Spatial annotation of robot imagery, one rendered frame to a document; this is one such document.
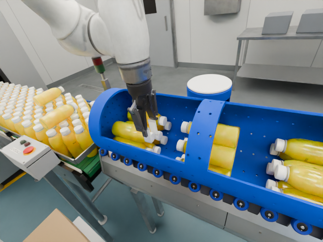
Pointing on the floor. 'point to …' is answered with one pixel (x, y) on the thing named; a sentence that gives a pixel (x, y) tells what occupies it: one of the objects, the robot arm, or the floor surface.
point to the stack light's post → (105, 84)
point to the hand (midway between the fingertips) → (150, 131)
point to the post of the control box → (76, 204)
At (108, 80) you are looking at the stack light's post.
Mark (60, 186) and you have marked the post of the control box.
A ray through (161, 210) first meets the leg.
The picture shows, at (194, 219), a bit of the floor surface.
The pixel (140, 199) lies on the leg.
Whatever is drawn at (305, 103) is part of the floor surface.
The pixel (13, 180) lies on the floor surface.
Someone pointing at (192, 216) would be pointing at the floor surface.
